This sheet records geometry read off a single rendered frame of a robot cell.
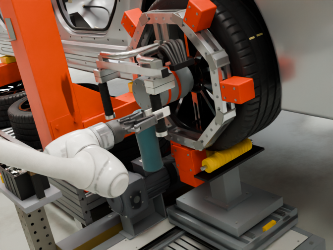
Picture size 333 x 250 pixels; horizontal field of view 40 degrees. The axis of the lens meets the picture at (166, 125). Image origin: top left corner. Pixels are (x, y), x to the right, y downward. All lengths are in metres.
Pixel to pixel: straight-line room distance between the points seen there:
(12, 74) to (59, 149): 2.69
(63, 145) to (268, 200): 1.08
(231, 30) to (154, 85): 0.33
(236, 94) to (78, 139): 0.54
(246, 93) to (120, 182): 0.56
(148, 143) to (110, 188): 0.69
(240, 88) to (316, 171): 1.35
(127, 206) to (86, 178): 0.88
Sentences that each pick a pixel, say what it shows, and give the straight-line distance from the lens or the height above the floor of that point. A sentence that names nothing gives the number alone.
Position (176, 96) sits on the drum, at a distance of 1.74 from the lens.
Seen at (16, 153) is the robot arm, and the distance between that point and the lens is 1.20.
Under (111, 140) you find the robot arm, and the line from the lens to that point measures 1.42.
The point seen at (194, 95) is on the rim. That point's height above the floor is 0.76.
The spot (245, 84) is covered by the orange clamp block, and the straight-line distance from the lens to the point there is 1.54.
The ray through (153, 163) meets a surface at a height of 0.52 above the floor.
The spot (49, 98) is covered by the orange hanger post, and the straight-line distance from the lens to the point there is 2.01.
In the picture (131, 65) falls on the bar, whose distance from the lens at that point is 1.62.
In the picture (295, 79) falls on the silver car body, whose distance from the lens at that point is 1.57.
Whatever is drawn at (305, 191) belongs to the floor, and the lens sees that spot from 2.60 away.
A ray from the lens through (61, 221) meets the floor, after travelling 2.74.
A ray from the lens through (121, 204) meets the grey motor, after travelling 2.09.
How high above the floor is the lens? 1.35
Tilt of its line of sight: 21 degrees down
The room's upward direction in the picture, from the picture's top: 11 degrees counter-clockwise
